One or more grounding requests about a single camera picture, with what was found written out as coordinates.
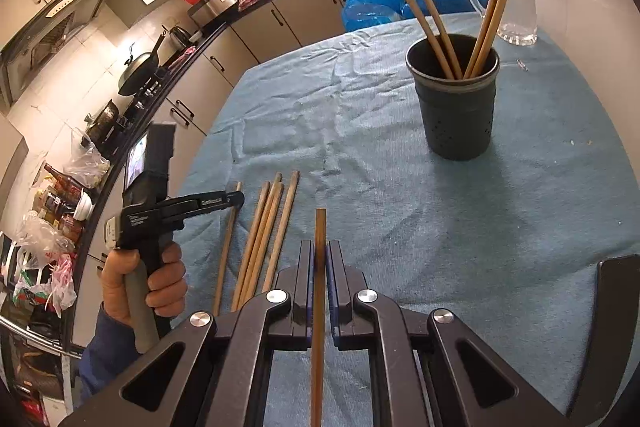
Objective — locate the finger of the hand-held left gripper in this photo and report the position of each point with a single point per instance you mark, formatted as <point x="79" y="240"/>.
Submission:
<point x="215" y="203"/>

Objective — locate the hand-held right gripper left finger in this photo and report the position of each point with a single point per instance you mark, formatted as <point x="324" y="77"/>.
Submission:
<point x="306" y="277"/>

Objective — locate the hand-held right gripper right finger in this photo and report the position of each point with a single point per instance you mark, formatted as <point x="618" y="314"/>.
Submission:
<point x="336" y="277"/>

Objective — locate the pile of wooden chopsticks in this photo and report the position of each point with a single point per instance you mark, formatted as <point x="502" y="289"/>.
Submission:
<point x="261" y="232"/>

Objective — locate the black perforated utensil holder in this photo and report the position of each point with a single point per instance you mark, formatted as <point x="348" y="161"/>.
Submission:
<point x="455" y="122"/>

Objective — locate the person's left forearm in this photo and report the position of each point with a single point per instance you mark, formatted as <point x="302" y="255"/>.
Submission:
<point x="102" y="357"/>

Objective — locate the person's left hand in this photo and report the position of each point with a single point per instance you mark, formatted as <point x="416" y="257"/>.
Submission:
<point x="167" y="282"/>

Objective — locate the white bowl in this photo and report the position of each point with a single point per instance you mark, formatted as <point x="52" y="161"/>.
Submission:
<point x="84" y="206"/>

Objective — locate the clear plastic bag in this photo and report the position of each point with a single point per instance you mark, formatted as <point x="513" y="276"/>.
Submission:
<point x="85" y="162"/>

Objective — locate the steel cooking pot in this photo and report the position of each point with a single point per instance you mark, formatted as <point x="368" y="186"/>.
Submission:
<point x="105" y="119"/>

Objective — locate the gas stove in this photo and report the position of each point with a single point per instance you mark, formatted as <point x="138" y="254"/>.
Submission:
<point x="142" y="99"/>

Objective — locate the black wok with lid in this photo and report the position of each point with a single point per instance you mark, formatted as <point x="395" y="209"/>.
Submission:
<point x="137" y="74"/>

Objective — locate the pink cloth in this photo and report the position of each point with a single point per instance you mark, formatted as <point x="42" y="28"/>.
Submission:
<point x="246" y="3"/>
<point x="186" y="54"/>

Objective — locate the white red plastic bag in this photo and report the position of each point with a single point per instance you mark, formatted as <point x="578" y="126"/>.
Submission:
<point x="50" y="287"/>

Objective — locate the teal tablecloth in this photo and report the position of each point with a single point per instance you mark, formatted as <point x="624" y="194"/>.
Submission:
<point x="375" y="132"/>

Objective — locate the steel kettle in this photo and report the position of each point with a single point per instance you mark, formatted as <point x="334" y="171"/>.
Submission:
<point x="177" y="38"/>

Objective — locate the black kitchen countertop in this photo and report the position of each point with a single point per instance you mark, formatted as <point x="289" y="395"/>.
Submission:
<point x="215" y="24"/>

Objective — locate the glass range hood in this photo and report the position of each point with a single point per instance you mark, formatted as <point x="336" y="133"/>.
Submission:
<point x="55" y="27"/>

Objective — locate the cream lower kitchen cabinets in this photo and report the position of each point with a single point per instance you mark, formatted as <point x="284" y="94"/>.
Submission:
<point x="280" y="27"/>

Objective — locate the small metal clip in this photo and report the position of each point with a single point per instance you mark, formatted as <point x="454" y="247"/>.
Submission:
<point x="522" y="64"/>

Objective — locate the clear glass pitcher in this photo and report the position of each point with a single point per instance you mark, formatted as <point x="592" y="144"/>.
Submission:
<point x="520" y="7"/>

